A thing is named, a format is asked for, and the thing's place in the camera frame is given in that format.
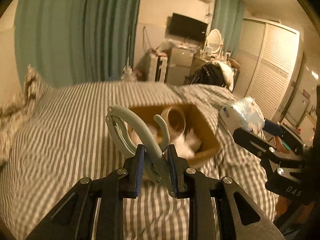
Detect white cream jacket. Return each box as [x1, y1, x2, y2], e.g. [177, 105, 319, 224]
[218, 62, 234, 92]

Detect green curtain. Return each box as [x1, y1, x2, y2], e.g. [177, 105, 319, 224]
[15, 0, 140, 87]
[211, 0, 245, 56]

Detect white bear toy blue star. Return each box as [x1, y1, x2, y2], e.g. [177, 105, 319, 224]
[171, 128, 202, 159]

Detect white louvered wardrobe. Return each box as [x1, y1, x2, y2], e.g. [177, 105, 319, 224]
[233, 18, 300, 119]

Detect grey hole punch pliers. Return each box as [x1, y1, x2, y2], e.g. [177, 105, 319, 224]
[105, 105, 187, 198]

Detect checked pillow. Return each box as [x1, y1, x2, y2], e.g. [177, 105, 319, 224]
[23, 65, 53, 101]

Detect black wall television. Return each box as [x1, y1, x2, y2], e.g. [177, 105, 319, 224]
[168, 13, 208, 43]

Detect wide tape roll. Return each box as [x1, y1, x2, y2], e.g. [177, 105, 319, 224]
[161, 106, 186, 140]

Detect patterned crumpled blanket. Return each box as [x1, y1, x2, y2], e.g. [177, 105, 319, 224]
[0, 92, 33, 167]

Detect grey checked bed cover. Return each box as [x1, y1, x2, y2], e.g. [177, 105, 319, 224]
[1, 82, 278, 239]

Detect white side shelf unit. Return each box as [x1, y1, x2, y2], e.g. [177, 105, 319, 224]
[145, 53, 168, 83]

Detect brown cardboard box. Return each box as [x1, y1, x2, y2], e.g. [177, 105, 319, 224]
[130, 103, 220, 169]

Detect black backpack on chair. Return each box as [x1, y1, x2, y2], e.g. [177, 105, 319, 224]
[191, 63, 226, 87]

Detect blue white tissue pack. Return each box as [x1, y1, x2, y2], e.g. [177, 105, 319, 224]
[219, 97, 265, 135]

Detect white oval vanity mirror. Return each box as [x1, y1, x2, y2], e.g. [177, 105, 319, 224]
[205, 29, 223, 55]

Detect silver small fridge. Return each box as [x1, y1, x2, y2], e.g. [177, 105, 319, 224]
[166, 47, 198, 86]

